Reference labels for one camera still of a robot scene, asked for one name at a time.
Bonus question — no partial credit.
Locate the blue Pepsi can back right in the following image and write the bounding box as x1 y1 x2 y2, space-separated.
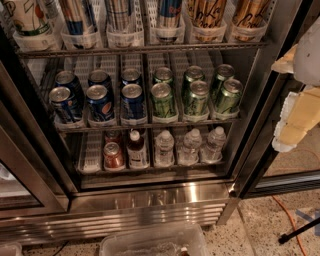
121 68 142 86

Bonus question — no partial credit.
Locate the small clear container corner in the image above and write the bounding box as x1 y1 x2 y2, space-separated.
0 243 23 256

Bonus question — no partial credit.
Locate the green can front left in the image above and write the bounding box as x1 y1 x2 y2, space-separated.
151 83 176 118

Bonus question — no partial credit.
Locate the orange lacroix can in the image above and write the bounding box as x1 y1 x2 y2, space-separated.
232 0 271 42
186 0 227 42

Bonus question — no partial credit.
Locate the blue Pepsi can back left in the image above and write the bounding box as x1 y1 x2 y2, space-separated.
55 70 85 105

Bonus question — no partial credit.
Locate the clear water bottle left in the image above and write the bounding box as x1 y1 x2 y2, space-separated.
155 130 174 167

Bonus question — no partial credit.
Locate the blue Pepsi can front right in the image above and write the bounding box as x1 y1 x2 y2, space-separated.
121 84 146 120

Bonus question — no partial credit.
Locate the orange extension cable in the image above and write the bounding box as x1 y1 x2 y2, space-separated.
271 195 308 256

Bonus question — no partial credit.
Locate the blue pepsi can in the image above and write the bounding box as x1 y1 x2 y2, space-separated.
49 86 82 124
121 84 146 120
88 69 112 90
121 68 142 86
86 85 114 122
55 70 85 105

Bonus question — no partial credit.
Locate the green can back left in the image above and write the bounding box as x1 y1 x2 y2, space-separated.
153 67 173 85

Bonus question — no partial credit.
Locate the green can back right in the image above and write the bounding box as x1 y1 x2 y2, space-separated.
211 64 235 100

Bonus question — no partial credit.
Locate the blue silver tall can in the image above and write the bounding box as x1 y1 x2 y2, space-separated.
59 0 98 49

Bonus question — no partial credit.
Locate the green can front right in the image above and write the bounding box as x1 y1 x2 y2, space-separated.
214 78 243 114

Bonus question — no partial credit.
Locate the clear water bottle middle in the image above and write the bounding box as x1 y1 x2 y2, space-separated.
178 128 202 166

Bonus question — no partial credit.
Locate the blue Red Bull can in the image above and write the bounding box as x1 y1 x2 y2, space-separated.
156 0 182 42

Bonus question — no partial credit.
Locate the clear plastic bin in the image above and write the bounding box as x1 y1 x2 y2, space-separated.
99 223 210 256

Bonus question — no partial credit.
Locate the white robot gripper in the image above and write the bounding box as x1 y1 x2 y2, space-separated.
271 17 320 152

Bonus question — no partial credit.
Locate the silver striped tall can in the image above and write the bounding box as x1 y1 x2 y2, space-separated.
105 0 134 34

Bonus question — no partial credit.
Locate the blue Pepsi can back middle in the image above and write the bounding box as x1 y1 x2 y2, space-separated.
88 69 112 90

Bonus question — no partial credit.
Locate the black stand leg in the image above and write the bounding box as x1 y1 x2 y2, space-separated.
278 217 320 244

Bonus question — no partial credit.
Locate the stainless steel fridge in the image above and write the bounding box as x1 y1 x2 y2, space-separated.
0 0 320 245

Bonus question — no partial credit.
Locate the green can back middle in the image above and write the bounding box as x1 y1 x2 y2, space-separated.
181 65 205 94

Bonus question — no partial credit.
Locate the red soda can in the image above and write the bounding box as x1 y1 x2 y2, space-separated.
103 142 124 169
105 130 122 144

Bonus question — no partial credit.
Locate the red soda can back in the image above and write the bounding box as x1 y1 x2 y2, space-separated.
105 130 122 144

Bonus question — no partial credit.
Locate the red soda can front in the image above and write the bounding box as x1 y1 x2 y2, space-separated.
103 142 124 169

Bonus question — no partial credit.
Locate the clear water bottle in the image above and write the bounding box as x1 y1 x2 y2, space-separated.
178 128 202 166
200 126 226 164
155 130 174 167

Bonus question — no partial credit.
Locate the green can front middle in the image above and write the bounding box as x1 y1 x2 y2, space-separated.
184 80 209 116

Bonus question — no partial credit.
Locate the brown drink bottle white cap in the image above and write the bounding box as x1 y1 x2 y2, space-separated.
127 130 148 169

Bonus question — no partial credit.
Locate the white tray top right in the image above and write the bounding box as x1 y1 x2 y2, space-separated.
224 0 271 42

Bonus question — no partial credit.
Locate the blue Pepsi can front middle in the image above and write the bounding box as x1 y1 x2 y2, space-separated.
86 85 114 122

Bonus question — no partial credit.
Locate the clear water bottle right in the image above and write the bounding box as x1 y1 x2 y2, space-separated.
200 126 226 164

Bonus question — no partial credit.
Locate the blue Pepsi can front left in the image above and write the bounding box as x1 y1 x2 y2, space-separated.
49 86 82 124

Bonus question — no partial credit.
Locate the white green drink can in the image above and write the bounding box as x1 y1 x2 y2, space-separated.
1 0 52 36

